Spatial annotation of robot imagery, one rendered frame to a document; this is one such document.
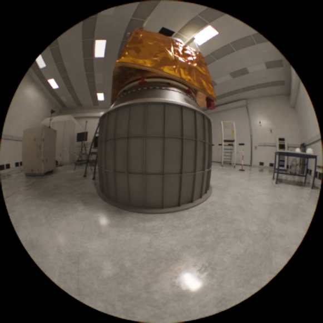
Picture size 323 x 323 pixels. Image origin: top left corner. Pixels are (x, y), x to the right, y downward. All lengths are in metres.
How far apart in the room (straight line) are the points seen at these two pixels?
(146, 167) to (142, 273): 0.88
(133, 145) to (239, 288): 1.37
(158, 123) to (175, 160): 0.41
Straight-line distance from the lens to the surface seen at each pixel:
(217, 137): 9.55
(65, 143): 7.25
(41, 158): 3.68
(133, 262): 0.69
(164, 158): 0.94
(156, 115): 1.03
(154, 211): 1.06
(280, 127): 8.66
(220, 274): 0.71
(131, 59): 1.59
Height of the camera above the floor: 0.61
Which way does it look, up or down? 5 degrees down
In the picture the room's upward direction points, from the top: 1 degrees clockwise
